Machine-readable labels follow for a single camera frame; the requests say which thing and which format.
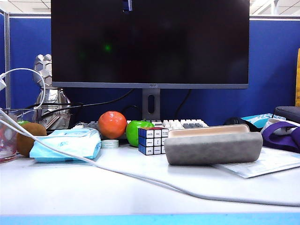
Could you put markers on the grey felt glasses case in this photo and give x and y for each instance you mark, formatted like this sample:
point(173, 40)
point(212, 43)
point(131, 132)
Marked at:
point(211, 147)

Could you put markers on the grey monitor stand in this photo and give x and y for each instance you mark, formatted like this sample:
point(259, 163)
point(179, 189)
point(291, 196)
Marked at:
point(145, 103)

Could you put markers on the green apple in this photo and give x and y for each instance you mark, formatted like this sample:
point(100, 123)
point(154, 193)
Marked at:
point(133, 136)
point(23, 122)

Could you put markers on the white and grey keyboard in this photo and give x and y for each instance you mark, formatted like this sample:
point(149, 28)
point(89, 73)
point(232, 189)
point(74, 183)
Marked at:
point(178, 123)

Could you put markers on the rubik's cube with white stickers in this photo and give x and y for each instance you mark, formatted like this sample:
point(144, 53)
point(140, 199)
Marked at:
point(147, 143)

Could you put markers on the shiny orange fruit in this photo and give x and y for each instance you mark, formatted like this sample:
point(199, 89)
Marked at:
point(111, 124)

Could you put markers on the white tape roll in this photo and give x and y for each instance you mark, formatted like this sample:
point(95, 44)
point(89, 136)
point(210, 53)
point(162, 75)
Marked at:
point(110, 144)

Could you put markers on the black computer monitor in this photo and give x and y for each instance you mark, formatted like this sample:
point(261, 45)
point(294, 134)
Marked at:
point(150, 42)

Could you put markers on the black computer mouse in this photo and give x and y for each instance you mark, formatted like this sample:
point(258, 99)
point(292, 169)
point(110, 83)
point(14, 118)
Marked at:
point(234, 122)

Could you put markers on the light blue wet wipes pack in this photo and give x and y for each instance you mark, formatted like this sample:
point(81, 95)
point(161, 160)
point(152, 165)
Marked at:
point(70, 147)

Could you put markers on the silver faceted figurine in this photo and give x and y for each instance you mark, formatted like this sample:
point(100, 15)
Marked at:
point(50, 96)

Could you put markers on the blue and white packet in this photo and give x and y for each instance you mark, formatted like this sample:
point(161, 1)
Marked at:
point(255, 119)

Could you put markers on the white rounded container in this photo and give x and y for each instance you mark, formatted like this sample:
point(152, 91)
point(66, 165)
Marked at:
point(275, 122)

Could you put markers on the blue office partition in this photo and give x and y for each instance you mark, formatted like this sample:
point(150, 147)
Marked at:
point(269, 70)

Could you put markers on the brown kiwi fruit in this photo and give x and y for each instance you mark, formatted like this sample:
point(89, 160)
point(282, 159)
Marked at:
point(24, 146)

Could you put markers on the white paper sheet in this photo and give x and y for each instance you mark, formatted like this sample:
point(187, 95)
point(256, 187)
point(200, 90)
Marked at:
point(269, 164)

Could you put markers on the dark grey pouch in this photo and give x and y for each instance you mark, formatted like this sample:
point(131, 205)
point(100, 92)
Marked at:
point(288, 112)

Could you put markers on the clear plastic cup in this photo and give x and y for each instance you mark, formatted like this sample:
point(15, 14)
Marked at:
point(7, 150)

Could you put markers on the white plug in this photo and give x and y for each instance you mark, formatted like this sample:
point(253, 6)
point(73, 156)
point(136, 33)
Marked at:
point(2, 84)

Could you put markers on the yellow object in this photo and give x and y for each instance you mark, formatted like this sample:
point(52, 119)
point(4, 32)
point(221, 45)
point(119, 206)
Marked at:
point(298, 77)

